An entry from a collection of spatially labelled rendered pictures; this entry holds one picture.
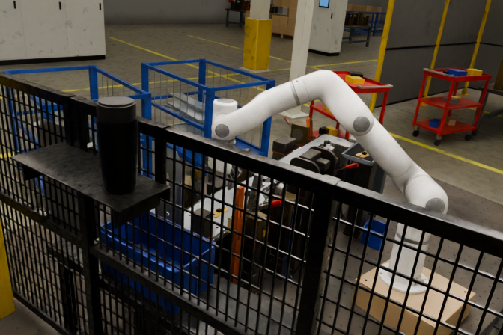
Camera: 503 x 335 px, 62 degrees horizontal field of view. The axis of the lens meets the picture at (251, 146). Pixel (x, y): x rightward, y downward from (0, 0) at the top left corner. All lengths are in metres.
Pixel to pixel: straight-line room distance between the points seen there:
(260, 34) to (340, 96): 7.80
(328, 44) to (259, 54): 3.61
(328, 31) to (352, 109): 11.04
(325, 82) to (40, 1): 8.22
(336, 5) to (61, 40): 7.06
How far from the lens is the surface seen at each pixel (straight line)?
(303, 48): 6.15
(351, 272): 1.94
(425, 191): 1.55
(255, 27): 9.15
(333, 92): 1.42
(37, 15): 9.32
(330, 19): 12.39
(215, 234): 1.51
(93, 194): 0.86
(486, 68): 9.55
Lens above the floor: 1.83
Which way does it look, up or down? 21 degrees down
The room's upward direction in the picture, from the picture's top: 5 degrees clockwise
